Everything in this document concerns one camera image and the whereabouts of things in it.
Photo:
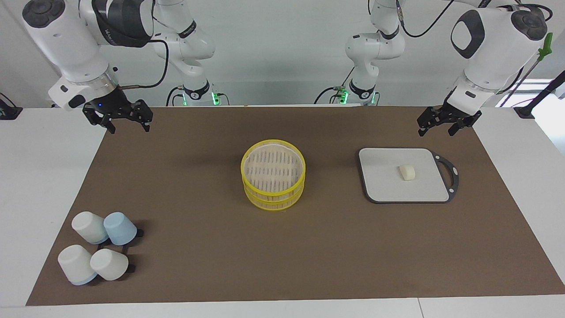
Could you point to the brown table mat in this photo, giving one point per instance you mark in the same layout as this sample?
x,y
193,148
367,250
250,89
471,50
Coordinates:
x,y
198,247

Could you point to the light blue plastic cup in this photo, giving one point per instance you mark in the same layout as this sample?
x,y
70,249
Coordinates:
x,y
120,229

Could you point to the yellow steamer tier white-lined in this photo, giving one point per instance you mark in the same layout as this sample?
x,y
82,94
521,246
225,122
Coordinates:
x,y
273,168

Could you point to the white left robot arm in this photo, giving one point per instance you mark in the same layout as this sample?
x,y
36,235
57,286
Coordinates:
x,y
490,44

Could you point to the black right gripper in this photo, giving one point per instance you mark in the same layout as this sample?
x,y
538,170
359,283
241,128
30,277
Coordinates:
x,y
110,106

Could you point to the white cup blue rim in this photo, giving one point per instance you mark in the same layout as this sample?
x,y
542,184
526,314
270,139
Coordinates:
x,y
75,264

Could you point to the black cup rack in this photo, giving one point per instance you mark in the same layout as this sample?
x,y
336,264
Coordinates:
x,y
140,232

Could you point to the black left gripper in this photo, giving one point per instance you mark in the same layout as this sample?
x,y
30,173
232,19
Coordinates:
x,y
450,111

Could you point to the green-tipped metal pole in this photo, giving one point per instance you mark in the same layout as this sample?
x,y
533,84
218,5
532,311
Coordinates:
x,y
546,44

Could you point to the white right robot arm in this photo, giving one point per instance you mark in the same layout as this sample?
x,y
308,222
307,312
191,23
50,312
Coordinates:
x,y
66,39

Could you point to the grey cutting board black-rimmed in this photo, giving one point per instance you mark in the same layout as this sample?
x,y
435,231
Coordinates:
x,y
388,181

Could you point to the yellow bamboo steamer tier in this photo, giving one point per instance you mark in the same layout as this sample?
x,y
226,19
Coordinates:
x,y
273,206

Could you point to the white plastic cup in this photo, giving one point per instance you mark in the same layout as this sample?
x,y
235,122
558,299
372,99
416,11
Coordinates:
x,y
88,226
109,264

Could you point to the white steamed bun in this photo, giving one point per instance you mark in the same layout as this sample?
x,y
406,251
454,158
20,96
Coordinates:
x,y
407,172

